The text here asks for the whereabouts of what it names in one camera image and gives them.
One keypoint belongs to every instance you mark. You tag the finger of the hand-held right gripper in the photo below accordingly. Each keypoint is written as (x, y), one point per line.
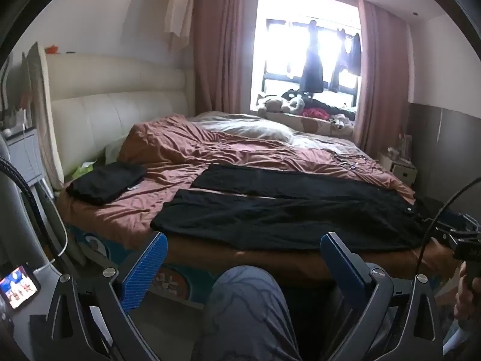
(464, 218)
(449, 231)

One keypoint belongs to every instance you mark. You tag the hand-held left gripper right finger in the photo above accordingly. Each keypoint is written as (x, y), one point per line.
(342, 267)

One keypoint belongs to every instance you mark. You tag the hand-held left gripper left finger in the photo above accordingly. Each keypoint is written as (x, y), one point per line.
(146, 270)

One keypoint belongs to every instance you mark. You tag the black pants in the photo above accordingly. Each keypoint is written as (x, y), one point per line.
(282, 214)

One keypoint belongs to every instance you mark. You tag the person's right hand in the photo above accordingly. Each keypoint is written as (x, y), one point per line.
(468, 297)

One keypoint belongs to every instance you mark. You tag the white bedside cabinet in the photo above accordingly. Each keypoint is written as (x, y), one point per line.
(400, 169)

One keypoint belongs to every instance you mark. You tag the folded black garment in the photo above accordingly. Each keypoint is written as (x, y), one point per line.
(105, 182)

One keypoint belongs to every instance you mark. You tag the person's leg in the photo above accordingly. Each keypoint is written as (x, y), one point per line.
(244, 316)

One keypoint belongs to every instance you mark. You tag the green packet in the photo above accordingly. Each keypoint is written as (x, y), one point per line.
(82, 169)

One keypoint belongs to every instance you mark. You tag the bed with pink duvet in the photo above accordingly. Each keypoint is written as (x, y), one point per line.
(180, 146)

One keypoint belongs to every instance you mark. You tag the phone with lit screen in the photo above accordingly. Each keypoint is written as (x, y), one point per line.
(18, 285)

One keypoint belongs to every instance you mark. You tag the patterned window seat cushion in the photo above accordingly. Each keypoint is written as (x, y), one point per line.
(300, 122)

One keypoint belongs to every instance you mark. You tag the red cloth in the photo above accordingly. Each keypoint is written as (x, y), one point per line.
(315, 112)

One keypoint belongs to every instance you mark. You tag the pink curtain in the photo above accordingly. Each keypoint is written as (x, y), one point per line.
(379, 75)
(225, 45)

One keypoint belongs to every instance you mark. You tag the beige quilt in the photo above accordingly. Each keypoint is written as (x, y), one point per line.
(244, 128)

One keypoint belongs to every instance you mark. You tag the grey nightstand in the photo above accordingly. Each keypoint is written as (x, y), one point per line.
(22, 154)

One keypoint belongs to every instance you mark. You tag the black and white plush toy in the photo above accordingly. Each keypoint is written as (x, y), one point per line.
(298, 99)

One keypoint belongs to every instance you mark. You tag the beige plush toy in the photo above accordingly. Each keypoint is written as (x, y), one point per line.
(272, 104)

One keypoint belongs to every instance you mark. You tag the cream padded headboard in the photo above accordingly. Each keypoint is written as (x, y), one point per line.
(112, 94)

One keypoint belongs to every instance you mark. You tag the dark hanging clothes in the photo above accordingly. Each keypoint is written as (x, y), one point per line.
(347, 56)

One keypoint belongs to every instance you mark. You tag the dark hanging dress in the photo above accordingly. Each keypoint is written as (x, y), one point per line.
(312, 67)

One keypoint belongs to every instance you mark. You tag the orange toy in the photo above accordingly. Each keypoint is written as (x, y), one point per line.
(52, 49)

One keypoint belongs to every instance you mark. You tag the window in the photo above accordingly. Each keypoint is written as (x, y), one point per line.
(285, 11)

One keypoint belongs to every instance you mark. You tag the cream hanging cloth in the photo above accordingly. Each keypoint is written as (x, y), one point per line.
(180, 7)

